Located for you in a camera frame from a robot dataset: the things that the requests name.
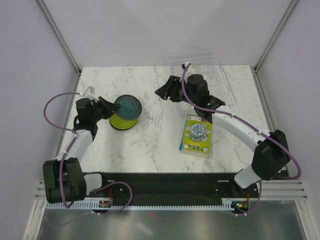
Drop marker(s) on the yellow brown patterned plate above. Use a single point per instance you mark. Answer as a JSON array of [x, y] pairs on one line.
[[123, 125]]

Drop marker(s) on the white wire dish rack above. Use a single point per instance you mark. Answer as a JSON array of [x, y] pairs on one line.
[[206, 63]]

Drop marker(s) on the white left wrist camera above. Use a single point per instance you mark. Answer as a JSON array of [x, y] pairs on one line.
[[89, 93]]

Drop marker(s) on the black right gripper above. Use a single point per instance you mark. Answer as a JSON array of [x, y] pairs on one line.
[[173, 83]]

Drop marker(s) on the white slotted cable duct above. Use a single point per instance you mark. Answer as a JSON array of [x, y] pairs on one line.
[[104, 205]]

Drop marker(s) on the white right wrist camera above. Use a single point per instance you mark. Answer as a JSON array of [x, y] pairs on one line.
[[188, 68]]

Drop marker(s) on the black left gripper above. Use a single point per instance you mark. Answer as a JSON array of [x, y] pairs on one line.
[[109, 107]]

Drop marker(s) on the dark green plate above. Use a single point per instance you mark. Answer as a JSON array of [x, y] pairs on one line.
[[130, 107]]

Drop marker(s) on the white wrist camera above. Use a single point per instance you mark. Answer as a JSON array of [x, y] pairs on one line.
[[89, 93], [188, 68]]

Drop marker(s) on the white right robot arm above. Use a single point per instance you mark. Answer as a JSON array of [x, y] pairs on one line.
[[269, 148]]

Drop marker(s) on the lime green plate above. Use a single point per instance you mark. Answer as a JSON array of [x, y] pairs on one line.
[[115, 117]]

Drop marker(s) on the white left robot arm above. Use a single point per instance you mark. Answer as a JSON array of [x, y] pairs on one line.
[[64, 179]]

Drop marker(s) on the green cover book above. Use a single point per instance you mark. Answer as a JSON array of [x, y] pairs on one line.
[[196, 137]]

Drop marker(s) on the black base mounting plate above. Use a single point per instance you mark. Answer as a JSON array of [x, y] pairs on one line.
[[172, 188]]

